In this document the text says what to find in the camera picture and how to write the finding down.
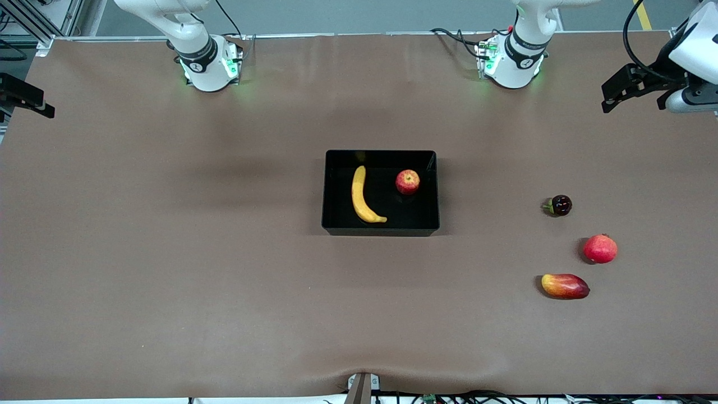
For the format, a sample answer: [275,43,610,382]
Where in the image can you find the red yellow apple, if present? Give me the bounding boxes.
[395,169,421,196]

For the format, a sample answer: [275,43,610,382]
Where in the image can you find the black plastic box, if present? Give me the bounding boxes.
[321,149,440,237]

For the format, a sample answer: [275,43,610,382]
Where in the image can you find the yellow banana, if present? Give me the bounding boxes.
[351,166,388,224]

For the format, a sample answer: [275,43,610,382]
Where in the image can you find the dark purple mangosteen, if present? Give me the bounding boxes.
[542,195,573,217]

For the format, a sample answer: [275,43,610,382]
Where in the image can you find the red pomegranate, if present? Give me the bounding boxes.
[583,234,618,264]

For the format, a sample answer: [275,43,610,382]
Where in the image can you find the red yellow mango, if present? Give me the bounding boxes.
[541,273,590,300]

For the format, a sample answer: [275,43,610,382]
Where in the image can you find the brown table cover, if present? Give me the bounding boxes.
[0,34,718,400]

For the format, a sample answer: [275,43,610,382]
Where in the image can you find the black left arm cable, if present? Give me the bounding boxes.
[623,0,682,85]

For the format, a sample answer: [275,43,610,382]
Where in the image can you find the aluminium frame profile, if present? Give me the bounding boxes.
[0,0,86,57]

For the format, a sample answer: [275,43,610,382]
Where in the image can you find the black cables at left base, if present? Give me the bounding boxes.
[430,27,484,60]

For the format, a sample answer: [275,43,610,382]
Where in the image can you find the black cable at right base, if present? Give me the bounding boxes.
[215,0,246,43]

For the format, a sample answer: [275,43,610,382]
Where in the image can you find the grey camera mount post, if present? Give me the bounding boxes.
[345,372,381,404]

